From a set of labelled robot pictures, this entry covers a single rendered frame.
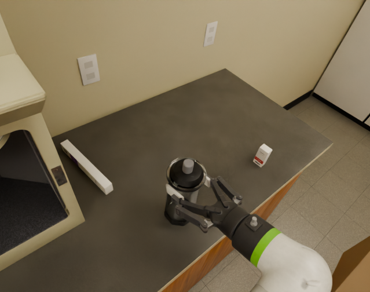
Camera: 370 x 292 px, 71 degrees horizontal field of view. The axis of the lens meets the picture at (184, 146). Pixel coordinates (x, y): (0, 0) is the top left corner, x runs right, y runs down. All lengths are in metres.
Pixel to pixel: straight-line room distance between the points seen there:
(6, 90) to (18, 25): 0.55
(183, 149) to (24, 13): 0.67
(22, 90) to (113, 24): 0.69
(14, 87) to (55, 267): 0.58
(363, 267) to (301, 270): 0.33
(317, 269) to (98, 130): 0.90
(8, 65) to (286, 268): 0.56
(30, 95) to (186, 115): 0.89
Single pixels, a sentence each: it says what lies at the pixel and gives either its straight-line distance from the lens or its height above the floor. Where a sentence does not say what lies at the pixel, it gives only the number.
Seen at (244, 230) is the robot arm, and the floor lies 1.21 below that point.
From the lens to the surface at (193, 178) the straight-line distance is 0.67.
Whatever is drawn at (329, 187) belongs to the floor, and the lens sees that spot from 2.53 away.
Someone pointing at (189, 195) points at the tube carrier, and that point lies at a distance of 0.71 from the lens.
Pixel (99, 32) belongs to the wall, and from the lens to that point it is 1.03.
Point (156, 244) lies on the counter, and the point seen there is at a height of 0.94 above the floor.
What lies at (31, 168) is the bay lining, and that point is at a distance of 0.87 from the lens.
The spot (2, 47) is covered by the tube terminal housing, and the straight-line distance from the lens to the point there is 0.47.
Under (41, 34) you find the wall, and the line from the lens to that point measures 0.97.
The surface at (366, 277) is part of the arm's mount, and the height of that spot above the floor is 1.07.
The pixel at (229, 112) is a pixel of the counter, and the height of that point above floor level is 0.94.
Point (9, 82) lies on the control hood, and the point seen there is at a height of 1.51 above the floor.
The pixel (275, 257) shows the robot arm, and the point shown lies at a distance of 0.57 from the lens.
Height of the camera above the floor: 1.73
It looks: 48 degrees down
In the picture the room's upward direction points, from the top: 9 degrees clockwise
